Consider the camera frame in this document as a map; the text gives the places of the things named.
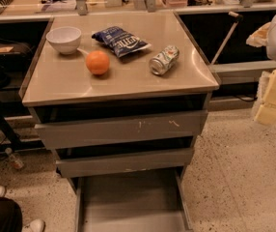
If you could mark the dark trouser leg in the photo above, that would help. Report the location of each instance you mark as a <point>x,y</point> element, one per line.
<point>10,216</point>

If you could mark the grey drawer cabinet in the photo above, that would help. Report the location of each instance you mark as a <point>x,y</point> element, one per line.
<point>59,88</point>

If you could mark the open bottom grey drawer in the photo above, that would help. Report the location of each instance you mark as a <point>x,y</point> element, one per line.
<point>143,201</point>

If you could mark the orange fruit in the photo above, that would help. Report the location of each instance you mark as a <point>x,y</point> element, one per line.
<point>97,62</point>

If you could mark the middle grey drawer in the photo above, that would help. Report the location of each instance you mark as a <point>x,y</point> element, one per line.
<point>122,163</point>

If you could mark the white shoe lower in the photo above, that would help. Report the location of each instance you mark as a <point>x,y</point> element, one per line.
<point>36,225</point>

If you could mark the blue chip bag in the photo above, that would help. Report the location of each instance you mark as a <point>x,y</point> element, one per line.
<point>120,41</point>

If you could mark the top grey drawer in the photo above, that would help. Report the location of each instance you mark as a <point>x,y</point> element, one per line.
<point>121,129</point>

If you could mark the white stick black handle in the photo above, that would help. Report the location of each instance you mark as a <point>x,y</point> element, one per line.
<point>237,17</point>

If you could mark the white bowl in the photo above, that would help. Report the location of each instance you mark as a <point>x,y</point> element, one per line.
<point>65,40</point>

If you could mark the plastic water bottle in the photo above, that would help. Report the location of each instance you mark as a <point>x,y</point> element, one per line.
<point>14,158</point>

